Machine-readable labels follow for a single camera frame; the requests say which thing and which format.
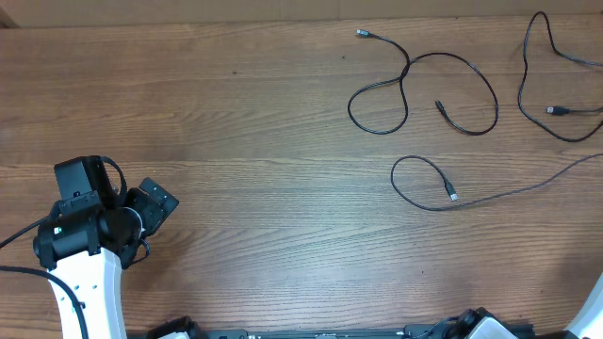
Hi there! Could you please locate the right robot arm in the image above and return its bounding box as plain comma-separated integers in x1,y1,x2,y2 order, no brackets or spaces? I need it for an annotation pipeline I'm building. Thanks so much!
565,276,603,339

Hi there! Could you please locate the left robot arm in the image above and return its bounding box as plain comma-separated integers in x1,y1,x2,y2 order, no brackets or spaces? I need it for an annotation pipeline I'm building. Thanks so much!
33,155,179,338

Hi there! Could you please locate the black aluminium mounting rail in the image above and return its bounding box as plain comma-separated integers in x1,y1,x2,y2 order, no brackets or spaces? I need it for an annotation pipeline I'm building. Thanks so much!
131,307,536,339

